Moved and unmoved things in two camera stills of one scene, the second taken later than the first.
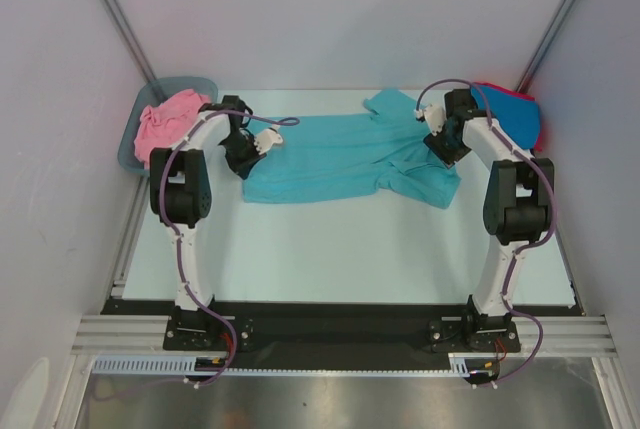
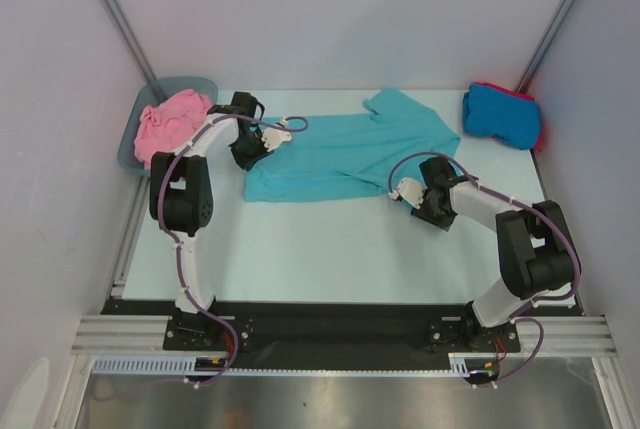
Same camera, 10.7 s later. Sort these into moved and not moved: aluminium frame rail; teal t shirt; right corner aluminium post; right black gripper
Moved: right black gripper
Not moved: aluminium frame rail; right corner aluminium post; teal t shirt
